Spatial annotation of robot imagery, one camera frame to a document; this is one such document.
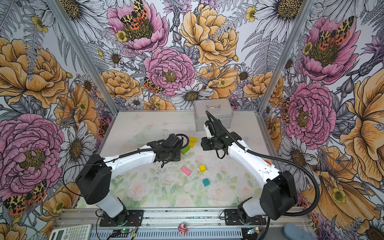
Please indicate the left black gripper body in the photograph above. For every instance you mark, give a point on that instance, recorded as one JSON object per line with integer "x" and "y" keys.
{"x": 174, "y": 156}

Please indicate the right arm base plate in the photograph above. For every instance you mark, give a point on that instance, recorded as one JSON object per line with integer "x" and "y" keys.
{"x": 232, "y": 218}

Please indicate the silver metal case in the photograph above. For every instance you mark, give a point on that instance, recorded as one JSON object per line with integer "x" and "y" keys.
{"x": 221, "y": 109}

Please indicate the green rectangular block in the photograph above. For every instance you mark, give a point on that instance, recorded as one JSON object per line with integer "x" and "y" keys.
{"x": 185, "y": 150}

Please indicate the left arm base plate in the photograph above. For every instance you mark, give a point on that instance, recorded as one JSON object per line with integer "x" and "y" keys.
{"x": 132, "y": 217}

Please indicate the pink rectangular block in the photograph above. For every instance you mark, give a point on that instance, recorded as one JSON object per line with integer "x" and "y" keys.
{"x": 186, "y": 171}

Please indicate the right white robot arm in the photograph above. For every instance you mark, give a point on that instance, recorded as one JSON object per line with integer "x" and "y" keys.
{"x": 279, "y": 191}

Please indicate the blue cloth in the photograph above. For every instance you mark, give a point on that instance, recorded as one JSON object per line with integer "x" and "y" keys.
{"x": 295, "y": 233}

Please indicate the pink toy figure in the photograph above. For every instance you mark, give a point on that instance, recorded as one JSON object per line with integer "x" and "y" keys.
{"x": 183, "y": 229}

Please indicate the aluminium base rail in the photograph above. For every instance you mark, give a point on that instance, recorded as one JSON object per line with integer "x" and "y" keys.
{"x": 153, "y": 218}

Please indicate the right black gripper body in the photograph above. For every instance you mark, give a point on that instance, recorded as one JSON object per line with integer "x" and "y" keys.
{"x": 209, "y": 144}

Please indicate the yellow rectangular block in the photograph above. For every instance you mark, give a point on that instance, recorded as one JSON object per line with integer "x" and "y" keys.
{"x": 193, "y": 140}

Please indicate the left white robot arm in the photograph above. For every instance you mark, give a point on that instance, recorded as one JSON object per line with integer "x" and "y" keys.
{"x": 95, "y": 178}

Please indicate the teal cube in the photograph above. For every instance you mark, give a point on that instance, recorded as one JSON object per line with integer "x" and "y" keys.
{"x": 206, "y": 182}

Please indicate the white calculator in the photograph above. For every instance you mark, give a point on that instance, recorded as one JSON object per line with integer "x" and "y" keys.
{"x": 81, "y": 232}

